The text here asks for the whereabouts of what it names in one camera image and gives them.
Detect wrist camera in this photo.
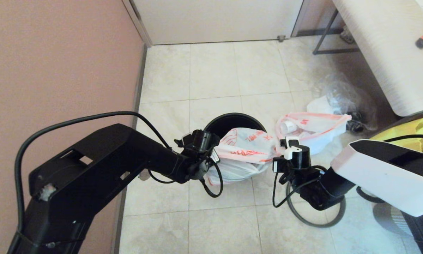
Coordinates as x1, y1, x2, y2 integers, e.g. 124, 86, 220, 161
279, 137, 302, 160
174, 134, 196, 149

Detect white door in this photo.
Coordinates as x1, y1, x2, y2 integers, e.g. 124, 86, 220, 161
132, 0, 303, 46

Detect white bag with red print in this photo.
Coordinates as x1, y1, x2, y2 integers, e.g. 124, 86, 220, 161
207, 127, 285, 186

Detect black tangled item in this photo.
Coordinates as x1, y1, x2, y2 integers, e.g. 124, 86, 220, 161
347, 112, 365, 133

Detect yellow plastic bag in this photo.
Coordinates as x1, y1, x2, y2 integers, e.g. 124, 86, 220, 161
370, 117, 423, 157

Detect grey shoe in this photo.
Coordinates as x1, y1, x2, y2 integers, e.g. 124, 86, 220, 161
340, 26, 353, 44

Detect black round trash bin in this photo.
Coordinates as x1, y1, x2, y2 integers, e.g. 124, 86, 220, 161
203, 113, 267, 141

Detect clear crumpled plastic bag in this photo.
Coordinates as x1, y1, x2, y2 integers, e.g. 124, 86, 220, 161
314, 72, 377, 133

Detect dark gray bin ring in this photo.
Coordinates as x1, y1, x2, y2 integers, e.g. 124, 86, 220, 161
286, 180, 346, 228

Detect white red bag with rubbish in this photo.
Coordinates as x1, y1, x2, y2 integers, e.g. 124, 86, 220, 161
276, 96, 352, 156

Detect grey ribbed rounded object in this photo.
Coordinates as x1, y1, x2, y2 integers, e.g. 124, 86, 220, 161
373, 203, 415, 238

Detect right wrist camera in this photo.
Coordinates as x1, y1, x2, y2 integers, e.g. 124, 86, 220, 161
279, 137, 302, 160

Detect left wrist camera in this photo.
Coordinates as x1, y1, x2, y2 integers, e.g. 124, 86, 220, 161
174, 134, 196, 149

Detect wood grain table black frame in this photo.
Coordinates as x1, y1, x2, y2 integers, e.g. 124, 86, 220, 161
312, 0, 423, 122

